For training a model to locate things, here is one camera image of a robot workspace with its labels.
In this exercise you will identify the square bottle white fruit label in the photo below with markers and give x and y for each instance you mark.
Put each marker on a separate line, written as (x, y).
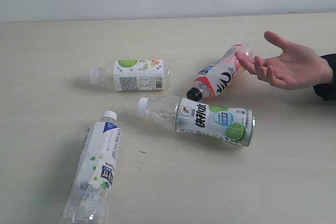
(133, 75)

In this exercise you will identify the red label bottle black cap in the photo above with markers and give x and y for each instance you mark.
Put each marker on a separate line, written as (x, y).
(212, 80)

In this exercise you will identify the person's open bare hand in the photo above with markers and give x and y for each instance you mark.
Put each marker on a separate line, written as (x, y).
(297, 67)

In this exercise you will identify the lime label clear water bottle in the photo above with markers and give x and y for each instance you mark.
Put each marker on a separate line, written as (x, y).
(182, 115)

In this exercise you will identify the tall clear bottle white label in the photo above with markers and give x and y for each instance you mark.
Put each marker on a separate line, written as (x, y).
(89, 196)

